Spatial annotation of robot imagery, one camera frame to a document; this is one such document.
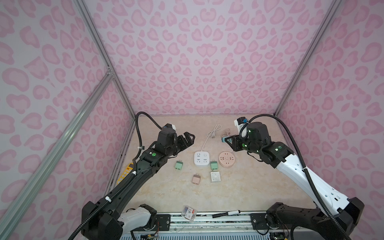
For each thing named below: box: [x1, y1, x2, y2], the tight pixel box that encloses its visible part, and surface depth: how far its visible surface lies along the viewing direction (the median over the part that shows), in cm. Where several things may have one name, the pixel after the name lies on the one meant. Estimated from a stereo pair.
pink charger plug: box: [192, 173, 201, 185], surface depth 88 cm
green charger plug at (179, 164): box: [174, 160, 184, 170], surface depth 94 cm
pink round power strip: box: [218, 151, 236, 168], surface depth 95 cm
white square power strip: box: [193, 151, 210, 167], surface depth 95 cm
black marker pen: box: [212, 210, 241, 218], surface depth 77 cm
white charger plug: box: [210, 171, 221, 183], surface depth 87 cm
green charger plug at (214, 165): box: [210, 161, 218, 170], surface depth 94 cm
